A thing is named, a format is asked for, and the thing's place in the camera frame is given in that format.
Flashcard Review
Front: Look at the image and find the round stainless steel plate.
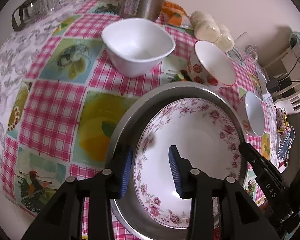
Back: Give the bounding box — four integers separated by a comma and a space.
105, 82, 248, 240

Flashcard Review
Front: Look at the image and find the grey leaf print cloth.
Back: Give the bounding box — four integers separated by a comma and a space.
0, 0, 90, 188

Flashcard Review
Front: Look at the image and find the plain white square bowl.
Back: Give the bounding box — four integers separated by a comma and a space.
101, 18, 176, 78

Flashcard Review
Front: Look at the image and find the small white box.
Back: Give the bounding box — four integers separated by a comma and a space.
257, 74, 272, 98

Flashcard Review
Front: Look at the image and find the smartphone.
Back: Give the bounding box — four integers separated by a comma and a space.
277, 126, 297, 158

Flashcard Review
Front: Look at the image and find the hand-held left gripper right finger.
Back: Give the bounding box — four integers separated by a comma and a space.
168, 145, 273, 240

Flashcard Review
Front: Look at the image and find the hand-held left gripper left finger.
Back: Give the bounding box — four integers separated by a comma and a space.
20, 145, 133, 240

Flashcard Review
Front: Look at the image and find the small white bowl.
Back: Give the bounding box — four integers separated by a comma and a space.
237, 91, 266, 137

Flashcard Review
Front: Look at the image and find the clear glass mug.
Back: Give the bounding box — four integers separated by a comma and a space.
227, 32, 259, 64

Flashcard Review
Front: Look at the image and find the stainless steel thermos jug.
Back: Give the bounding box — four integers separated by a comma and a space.
118, 0, 197, 22

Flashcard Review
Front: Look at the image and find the strawberry print bowl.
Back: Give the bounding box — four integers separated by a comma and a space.
187, 40, 237, 87

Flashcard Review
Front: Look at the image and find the white plastic lattice chair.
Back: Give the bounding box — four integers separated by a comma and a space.
274, 82, 300, 115

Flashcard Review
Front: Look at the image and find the orange snack packet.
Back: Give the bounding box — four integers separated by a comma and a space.
161, 1, 192, 29

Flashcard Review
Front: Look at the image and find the bag of steamed buns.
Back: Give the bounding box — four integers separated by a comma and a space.
191, 10, 235, 53

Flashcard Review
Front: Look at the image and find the square white plate grey print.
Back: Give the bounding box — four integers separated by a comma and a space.
133, 97, 242, 230

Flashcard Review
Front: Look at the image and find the black charger adapter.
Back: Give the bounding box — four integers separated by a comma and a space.
268, 79, 281, 93

